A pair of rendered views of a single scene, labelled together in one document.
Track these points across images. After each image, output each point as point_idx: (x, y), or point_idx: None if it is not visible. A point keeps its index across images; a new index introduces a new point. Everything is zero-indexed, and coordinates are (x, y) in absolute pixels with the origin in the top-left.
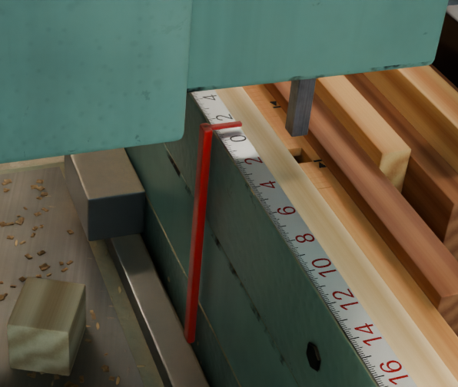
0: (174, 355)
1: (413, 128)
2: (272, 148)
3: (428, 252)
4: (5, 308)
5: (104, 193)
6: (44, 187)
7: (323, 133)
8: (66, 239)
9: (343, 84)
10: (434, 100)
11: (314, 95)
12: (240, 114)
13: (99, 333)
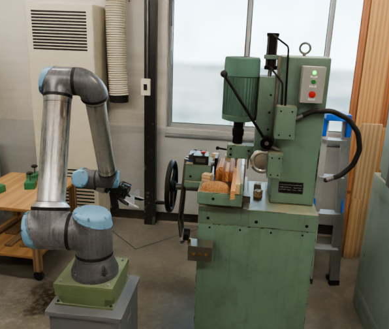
0: (245, 190)
1: (224, 164)
2: (239, 165)
3: (232, 160)
4: (261, 199)
5: (248, 191)
6: (252, 207)
7: (232, 166)
8: (251, 202)
9: (227, 166)
10: (223, 160)
11: (230, 168)
12: (239, 167)
13: (251, 196)
